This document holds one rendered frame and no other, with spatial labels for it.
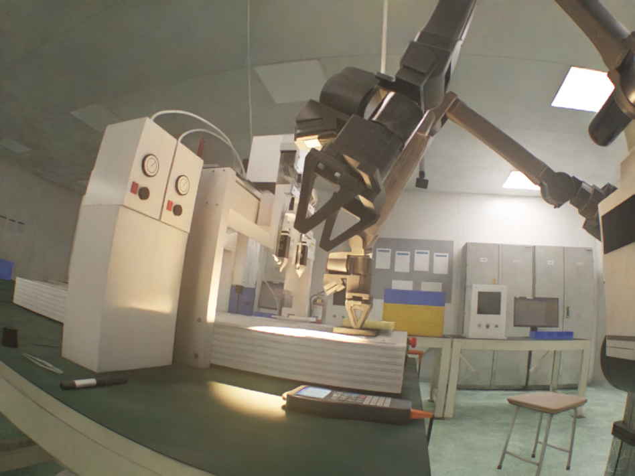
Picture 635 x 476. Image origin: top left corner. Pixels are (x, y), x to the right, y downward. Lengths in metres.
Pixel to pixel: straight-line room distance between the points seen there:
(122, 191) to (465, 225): 4.96
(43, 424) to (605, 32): 0.96
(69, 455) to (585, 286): 5.25
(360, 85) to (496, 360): 4.50
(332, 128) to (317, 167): 0.08
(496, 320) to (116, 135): 3.34
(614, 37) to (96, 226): 0.90
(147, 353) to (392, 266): 4.58
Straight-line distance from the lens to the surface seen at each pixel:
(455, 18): 0.53
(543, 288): 4.98
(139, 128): 0.70
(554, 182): 0.91
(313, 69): 2.99
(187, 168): 0.79
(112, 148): 0.73
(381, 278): 5.08
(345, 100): 0.44
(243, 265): 1.59
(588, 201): 0.95
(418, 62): 0.44
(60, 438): 0.51
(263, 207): 0.97
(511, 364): 4.86
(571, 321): 5.14
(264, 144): 1.08
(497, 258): 4.82
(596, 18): 0.63
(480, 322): 3.50
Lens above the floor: 0.91
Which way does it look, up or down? 12 degrees up
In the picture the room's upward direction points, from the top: 6 degrees clockwise
